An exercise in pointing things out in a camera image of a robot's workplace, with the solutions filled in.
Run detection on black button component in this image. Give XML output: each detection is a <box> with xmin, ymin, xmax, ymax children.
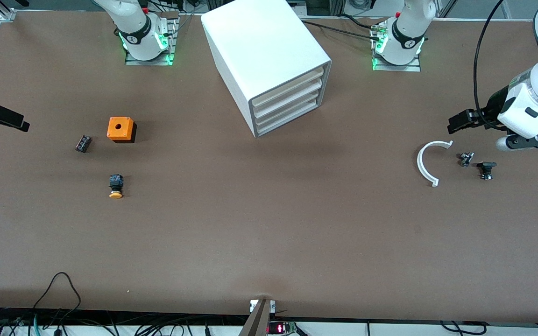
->
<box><xmin>477</xmin><ymin>161</ymin><xmax>497</xmax><ymax>181</ymax></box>

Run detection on yellow push button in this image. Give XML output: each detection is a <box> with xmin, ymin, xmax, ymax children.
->
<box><xmin>108</xmin><ymin>174</ymin><xmax>124</xmax><ymax>199</ymax></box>

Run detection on white curved plastic arc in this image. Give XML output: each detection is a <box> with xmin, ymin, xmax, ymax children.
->
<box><xmin>417</xmin><ymin>140</ymin><xmax>454</xmax><ymax>188</ymax></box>

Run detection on orange box with hole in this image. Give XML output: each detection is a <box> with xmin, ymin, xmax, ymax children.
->
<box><xmin>106</xmin><ymin>117</ymin><xmax>137</xmax><ymax>144</ymax></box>

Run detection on circuit board with red display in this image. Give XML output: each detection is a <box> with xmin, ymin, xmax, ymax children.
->
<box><xmin>268</xmin><ymin>321</ymin><xmax>297</xmax><ymax>335</ymax></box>

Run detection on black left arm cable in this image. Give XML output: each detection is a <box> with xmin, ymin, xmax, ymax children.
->
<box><xmin>474</xmin><ymin>0</ymin><xmax>505</xmax><ymax>130</ymax></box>

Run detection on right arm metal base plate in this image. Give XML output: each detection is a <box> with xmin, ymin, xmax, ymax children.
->
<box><xmin>124</xmin><ymin>12</ymin><xmax>177</xmax><ymax>66</ymax></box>

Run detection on black looped cable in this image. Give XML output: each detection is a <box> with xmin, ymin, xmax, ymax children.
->
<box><xmin>33</xmin><ymin>272</ymin><xmax>82</xmax><ymax>322</ymax></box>

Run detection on black cable on table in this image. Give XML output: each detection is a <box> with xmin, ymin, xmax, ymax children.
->
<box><xmin>301</xmin><ymin>14</ymin><xmax>386</xmax><ymax>39</ymax></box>

